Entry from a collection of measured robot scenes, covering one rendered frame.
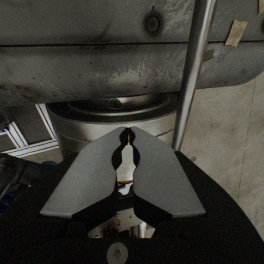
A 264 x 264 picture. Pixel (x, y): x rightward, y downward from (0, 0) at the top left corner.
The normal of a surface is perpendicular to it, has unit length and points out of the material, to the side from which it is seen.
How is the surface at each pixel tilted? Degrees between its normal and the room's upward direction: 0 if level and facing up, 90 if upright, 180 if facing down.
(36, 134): 0
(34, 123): 0
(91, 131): 27
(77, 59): 4
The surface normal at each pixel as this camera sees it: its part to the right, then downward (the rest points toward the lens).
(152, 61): 0.25, 0.63
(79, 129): -0.35, 0.47
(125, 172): 0.09, 0.48
